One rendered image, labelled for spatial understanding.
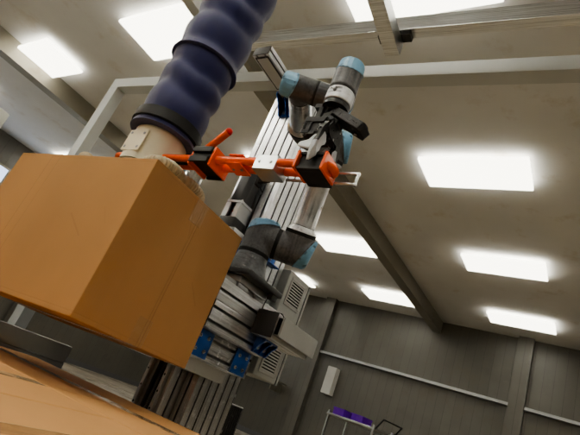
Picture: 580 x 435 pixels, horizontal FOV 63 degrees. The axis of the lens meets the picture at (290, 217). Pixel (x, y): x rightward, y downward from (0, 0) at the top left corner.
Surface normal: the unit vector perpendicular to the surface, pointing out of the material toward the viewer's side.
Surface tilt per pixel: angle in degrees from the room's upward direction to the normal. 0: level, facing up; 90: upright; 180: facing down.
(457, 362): 90
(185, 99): 74
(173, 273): 90
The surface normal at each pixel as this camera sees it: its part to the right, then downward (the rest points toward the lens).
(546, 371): -0.46, -0.50
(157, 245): 0.84, 0.10
